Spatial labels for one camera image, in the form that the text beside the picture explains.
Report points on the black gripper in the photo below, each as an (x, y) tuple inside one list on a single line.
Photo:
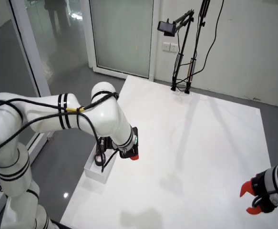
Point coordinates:
[(126, 153), (264, 193)]

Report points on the black tape roll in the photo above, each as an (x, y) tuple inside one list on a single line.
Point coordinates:
[(98, 163)]

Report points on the white cardboard bin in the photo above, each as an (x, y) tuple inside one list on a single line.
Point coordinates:
[(94, 175)]

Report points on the black boom stand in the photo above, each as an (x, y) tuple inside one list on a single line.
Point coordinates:
[(178, 62), (191, 71)]

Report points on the frosted glass door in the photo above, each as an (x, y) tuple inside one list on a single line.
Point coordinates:
[(122, 35)]

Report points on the person in dark trousers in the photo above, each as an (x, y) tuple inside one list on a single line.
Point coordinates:
[(57, 16)]

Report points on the black wrist camera board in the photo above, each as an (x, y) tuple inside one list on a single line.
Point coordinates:
[(106, 144)]

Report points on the black camera on stand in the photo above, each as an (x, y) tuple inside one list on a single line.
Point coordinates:
[(165, 26)]

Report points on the glass partition with frame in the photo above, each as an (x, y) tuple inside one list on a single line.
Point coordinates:
[(31, 47)]

